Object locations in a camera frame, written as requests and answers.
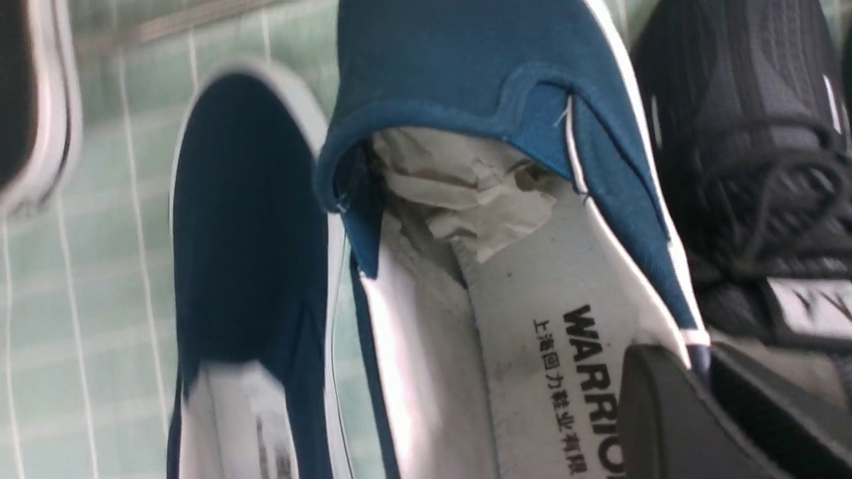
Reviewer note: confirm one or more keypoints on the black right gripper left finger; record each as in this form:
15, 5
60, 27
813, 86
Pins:
670, 426

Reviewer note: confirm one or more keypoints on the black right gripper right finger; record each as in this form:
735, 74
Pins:
801, 433

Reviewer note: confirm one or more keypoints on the navy slip-on shoe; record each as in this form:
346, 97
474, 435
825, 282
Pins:
493, 172
257, 268

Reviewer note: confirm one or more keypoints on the black knit sneaker left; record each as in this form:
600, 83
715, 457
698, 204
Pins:
747, 118

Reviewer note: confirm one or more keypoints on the black lace-up canvas shoe right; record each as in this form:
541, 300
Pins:
41, 103

